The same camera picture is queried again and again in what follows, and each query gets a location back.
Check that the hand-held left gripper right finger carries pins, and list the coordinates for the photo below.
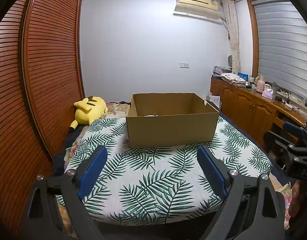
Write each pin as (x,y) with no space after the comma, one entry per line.
(211,172)

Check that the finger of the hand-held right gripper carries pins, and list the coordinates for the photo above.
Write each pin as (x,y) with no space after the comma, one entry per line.
(299,152)
(293,129)

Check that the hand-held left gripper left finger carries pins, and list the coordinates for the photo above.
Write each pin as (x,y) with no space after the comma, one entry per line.
(93,172)

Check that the brown cardboard box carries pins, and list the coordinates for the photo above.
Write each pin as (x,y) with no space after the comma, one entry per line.
(168,130)

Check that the person's right hand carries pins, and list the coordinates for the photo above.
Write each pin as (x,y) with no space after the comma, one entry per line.
(299,195)

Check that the white power strip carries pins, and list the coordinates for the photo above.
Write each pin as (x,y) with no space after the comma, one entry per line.
(289,105)

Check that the dark blue bed sheet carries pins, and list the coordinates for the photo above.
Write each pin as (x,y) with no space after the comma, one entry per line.
(61,160)

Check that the pink tissue box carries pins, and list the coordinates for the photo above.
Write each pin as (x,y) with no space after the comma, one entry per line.
(268,93)

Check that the green bottle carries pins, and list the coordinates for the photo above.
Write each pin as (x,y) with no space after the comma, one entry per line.
(274,86)

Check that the wooden sideboard cabinet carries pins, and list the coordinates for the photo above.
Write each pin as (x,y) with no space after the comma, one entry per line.
(243,105)

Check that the pink thermos jug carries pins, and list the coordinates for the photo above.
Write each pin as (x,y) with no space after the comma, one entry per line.
(260,83)

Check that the yellow plush toy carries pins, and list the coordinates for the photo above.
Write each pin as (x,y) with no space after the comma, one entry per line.
(89,110)

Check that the floral quilt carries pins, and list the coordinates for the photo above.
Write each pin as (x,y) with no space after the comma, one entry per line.
(116,108)

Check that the white paper bag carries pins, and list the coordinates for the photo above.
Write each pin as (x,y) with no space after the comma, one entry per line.
(214,101)

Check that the blue box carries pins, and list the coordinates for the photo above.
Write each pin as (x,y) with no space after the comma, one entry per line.
(242,76)

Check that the folded floral cloth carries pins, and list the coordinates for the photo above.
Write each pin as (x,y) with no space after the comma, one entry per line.
(232,78)

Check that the grey window blind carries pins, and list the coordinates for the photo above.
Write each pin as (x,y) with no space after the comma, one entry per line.
(281,42)

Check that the small white fan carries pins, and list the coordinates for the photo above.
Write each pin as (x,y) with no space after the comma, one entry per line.
(229,61)

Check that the lilac storage bag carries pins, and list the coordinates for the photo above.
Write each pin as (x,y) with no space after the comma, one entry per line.
(218,69)

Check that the cream curtain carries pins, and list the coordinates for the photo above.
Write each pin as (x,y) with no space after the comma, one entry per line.
(233,30)

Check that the wooden louvred wardrobe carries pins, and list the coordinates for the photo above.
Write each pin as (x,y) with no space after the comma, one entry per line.
(43,67)

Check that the wooden window frame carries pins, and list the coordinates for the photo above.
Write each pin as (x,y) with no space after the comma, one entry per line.
(253,42)

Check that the white wall switch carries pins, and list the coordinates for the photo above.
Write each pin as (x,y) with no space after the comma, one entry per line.
(184,65)

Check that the wall air conditioner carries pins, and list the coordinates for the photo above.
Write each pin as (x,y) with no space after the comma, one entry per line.
(196,2)

